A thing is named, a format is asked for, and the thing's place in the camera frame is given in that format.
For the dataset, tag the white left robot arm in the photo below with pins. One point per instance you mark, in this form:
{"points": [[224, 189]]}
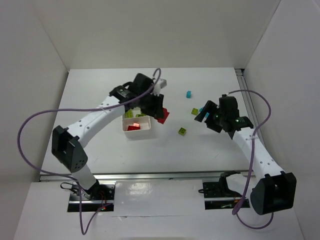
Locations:
{"points": [[68, 143]]}

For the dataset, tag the cyan 2x4 lego brick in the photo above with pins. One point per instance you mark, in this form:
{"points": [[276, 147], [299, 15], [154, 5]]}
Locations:
{"points": [[206, 115]]}

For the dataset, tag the small cyan lego brick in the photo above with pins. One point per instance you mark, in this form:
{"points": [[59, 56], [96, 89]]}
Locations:
{"points": [[188, 94]]}

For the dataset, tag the aluminium rail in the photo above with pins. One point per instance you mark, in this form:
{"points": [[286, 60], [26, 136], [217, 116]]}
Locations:
{"points": [[248, 101], [160, 176]]}

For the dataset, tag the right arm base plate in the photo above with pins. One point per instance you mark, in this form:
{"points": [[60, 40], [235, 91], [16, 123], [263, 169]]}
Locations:
{"points": [[217, 196]]}

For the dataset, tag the white divided plastic container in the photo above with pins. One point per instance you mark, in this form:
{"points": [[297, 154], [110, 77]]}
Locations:
{"points": [[145, 124]]}

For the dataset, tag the lime green patterned lego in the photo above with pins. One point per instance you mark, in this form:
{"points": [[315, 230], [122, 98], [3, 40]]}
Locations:
{"points": [[195, 111]]}

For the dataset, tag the large red sloped lego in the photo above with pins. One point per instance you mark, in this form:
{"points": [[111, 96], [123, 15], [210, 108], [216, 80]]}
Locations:
{"points": [[165, 116]]}

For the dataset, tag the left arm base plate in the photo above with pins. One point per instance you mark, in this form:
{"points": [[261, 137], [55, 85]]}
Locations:
{"points": [[104, 197]]}

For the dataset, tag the lime green tall lego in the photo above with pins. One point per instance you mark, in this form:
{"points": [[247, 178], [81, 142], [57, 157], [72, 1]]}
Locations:
{"points": [[129, 114]]}

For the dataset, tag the aluminium rail front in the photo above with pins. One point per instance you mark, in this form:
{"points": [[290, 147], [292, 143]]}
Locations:
{"points": [[160, 176]]}

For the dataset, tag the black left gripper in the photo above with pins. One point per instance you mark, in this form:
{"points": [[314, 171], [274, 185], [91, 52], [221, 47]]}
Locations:
{"points": [[155, 106]]}

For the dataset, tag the aluminium rail right side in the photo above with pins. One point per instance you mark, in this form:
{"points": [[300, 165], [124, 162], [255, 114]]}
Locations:
{"points": [[248, 101]]}

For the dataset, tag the lime green 2x2 lego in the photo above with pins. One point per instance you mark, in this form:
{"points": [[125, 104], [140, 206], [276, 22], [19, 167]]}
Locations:
{"points": [[182, 131]]}

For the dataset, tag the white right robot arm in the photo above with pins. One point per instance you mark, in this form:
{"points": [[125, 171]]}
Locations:
{"points": [[274, 189]]}

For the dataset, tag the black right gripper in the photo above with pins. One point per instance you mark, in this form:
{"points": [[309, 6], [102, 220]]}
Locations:
{"points": [[211, 117]]}

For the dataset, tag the red 2x4 lego brick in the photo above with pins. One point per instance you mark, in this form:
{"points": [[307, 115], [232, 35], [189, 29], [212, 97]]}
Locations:
{"points": [[133, 128]]}

